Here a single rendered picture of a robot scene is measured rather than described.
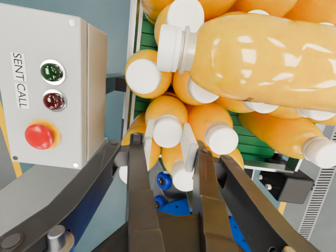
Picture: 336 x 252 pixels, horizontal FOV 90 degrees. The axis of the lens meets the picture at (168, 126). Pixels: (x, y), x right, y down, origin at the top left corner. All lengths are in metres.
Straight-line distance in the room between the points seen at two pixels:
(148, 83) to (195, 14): 0.09
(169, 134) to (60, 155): 0.16
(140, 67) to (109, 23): 1.21
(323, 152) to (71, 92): 0.34
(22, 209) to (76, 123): 0.74
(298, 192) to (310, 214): 1.93
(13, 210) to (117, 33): 1.13
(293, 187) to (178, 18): 0.43
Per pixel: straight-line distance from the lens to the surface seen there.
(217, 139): 0.23
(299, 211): 2.35
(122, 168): 0.24
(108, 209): 1.94
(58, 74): 0.24
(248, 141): 0.51
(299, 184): 0.51
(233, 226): 0.47
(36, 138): 0.28
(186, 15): 0.21
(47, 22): 0.26
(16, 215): 0.95
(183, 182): 0.25
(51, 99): 0.25
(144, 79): 0.20
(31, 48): 0.27
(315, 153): 0.31
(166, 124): 0.21
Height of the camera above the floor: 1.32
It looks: 71 degrees down
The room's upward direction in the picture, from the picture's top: 176 degrees clockwise
